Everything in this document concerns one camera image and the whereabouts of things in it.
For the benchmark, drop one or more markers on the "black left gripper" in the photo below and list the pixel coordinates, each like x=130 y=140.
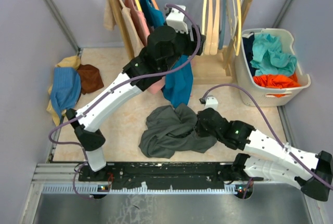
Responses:
x=191 y=45

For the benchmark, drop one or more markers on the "dark grey t-shirt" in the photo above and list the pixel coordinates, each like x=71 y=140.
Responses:
x=172 y=129

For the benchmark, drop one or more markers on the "cream wooden hanger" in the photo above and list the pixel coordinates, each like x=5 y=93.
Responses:
x=215 y=33
x=208 y=49
x=205 y=22

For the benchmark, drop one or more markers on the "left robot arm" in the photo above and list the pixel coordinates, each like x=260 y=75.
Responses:
x=167 y=52

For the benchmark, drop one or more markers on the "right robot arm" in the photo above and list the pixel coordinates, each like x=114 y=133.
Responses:
x=263 y=157

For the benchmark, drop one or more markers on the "teal blue hanging t-shirt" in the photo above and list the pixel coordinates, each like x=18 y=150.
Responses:
x=178 y=85

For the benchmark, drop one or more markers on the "pink hanging t-shirt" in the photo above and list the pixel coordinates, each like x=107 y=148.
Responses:
x=139 y=31

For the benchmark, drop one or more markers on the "yellow cream hanger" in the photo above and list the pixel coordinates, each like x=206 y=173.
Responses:
x=237 y=34

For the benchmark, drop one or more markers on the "beige hanging t-shirt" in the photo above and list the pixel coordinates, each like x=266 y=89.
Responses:
x=110 y=22

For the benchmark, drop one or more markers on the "wooden clothes rack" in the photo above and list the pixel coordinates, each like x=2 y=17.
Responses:
x=210 y=69

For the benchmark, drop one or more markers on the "navy garment in basket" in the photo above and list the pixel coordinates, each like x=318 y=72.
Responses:
x=248 y=45

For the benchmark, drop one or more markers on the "turquoise garment in basket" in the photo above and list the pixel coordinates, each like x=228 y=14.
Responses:
x=269 y=58

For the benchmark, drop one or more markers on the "orange garment in basket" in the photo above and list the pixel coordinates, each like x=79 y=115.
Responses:
x=278 y=81

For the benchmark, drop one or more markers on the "brown folded cloth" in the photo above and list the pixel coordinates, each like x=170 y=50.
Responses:
x=91 y=80

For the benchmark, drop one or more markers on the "yellow cloth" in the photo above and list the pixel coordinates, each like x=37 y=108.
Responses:
x=74 y=62

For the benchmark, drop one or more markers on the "blue folded cloth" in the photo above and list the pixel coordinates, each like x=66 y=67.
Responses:
x=66 y=89

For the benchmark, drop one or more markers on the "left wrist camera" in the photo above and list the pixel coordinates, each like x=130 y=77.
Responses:
x=176 y=20

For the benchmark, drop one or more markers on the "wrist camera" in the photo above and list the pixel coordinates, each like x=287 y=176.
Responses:
x=176 y=20
x=209 y=102

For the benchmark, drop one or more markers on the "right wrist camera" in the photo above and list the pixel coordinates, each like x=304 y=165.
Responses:
x=209 y=102

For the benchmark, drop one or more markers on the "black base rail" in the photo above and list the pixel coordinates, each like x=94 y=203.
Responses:
x=164 y=176

